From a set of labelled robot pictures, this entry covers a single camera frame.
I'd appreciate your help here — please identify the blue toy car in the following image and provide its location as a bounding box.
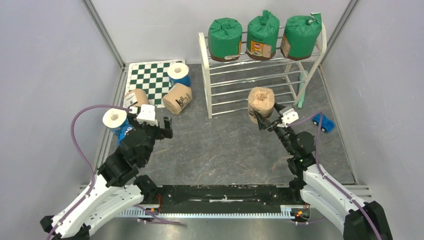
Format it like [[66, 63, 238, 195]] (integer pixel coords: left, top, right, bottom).
[[312, 113, 336, 133]]

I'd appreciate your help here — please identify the cream metal shelf rack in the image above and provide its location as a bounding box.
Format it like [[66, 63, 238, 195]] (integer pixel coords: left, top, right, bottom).
[[198, 26, 327, 119]]

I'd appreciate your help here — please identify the green roll on shelf left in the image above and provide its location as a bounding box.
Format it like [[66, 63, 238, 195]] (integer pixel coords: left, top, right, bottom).
[[208, 17, 243, 62]]

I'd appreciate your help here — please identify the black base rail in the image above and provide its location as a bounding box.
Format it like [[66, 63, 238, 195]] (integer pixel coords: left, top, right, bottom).
[[125, 184, 311, 223]]

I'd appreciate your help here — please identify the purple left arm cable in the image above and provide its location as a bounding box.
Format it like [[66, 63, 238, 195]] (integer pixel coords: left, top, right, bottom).
[[45, 104, 132, 240]]

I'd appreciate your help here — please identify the brown roll with label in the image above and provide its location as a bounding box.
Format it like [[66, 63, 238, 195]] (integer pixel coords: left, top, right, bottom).
[[123, 88, 150, 108]]

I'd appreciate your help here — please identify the blue white roll front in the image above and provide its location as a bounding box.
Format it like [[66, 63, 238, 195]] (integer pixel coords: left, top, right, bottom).
[[102, 108, 130, 137]]

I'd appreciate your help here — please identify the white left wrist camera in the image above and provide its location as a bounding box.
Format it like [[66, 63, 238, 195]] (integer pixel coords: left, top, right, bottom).
[[128, 104, 159, 126]]

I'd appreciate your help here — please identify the blue white roll rear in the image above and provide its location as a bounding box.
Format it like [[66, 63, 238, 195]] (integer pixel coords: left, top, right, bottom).
[[167, 62, 191, 87]]

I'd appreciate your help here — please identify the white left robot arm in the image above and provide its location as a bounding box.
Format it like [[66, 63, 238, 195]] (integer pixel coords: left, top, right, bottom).
[[40, 117, 173, 240]]

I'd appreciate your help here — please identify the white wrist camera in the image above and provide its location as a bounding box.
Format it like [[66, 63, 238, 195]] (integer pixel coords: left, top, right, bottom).
[[277, 106, 299, 128], [128, 104, 159, 126]]

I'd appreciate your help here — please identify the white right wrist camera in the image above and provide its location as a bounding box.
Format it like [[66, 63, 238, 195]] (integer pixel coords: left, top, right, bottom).
[[277, 106, 299, 128]]

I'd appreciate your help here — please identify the mint green stick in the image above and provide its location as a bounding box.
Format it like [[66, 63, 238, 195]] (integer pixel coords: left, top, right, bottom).
[[297, 70, 310, 110]]

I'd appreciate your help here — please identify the green paper roll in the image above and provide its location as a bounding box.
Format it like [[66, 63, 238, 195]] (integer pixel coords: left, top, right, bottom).
[[246, 10, 280, 61]]

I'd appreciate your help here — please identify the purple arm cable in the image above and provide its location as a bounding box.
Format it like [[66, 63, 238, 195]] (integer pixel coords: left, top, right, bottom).
[[288, 110, 385, 240], [45, 104, 132, 240]]

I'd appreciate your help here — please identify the brown paper roll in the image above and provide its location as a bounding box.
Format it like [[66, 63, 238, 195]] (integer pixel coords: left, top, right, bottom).
[[247, 87, 275, 124]]

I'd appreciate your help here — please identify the blue white roll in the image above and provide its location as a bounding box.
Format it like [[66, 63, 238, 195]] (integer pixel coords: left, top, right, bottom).
[[167, 62, 191, 87], [102, 108, 130, 137]]

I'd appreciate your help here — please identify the brown roll with cartoon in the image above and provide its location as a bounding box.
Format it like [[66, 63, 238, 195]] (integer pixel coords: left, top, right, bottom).
[[162, 83, 193, 115]]

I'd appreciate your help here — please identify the green white chessboard mat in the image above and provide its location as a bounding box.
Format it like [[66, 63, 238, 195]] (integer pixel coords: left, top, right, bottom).
[[124, 59, 186, 108]]

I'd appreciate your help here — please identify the green brown roll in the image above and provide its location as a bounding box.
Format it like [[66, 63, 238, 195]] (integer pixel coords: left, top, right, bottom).
[[280, 12, 322, 61]]

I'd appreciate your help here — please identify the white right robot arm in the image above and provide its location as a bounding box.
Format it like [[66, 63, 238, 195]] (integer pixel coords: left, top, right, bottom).
[[249, 103, 393, 240]]

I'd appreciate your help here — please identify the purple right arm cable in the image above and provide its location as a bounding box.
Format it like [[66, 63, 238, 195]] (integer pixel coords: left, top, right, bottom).
[[288, 110, 385, 240]]

